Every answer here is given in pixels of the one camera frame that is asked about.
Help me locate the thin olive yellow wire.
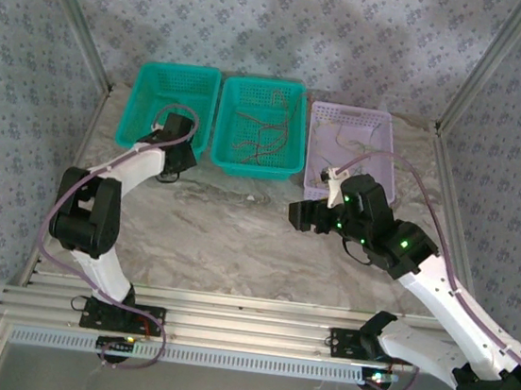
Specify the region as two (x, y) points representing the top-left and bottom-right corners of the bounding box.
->
(360, 140), (394, 158)
(332, 122), (370, 151)

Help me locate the red wire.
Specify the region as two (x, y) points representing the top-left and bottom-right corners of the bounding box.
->
(266, 90), (294, 128)
(243, 116), (295, 169)
(250, 88), (310, 170)

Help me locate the green and yellow wire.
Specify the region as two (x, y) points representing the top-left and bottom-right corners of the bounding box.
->
(365, 121), (385, 149)
(336, 135), (382, 157)

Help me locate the bundle of coloured wires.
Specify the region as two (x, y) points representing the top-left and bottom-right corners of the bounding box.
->
(230, 111), (294, 160)

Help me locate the teal plastic mesh basket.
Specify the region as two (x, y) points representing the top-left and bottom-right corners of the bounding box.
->
(113, 57), (224, 161)
(208, 73), (316, 186)

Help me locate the lavender plastic basket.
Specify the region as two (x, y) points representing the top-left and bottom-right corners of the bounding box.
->
(300, 100), (406, 212)

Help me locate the small black controller board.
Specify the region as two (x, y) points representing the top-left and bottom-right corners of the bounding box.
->
(358, 366), (400, 390)
(94, 334), (138, 365)

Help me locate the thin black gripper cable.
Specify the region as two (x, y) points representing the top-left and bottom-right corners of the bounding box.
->
(340, 236), (376, 267)
(155, 167), (183, 187)

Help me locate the aluminium table side rail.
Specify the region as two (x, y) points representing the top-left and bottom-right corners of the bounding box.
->
(25, 80), (112, 280)
(410, 128), (509, 340)

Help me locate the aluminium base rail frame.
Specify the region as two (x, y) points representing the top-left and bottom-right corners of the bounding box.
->
(0, 264), (505, 385)

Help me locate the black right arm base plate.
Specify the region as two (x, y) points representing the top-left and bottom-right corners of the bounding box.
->
(327, 326), (368, 361)

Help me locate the slotted grey cable duct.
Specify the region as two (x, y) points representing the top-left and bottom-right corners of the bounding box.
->
(7, 323), (399, 390)

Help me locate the aluminium frame post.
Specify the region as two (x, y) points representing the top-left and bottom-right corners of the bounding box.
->
(433, 0), (521, 143)
(15, 0), (126, 95)

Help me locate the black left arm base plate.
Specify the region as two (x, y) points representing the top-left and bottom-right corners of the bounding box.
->
(78, 296), (168, 339)

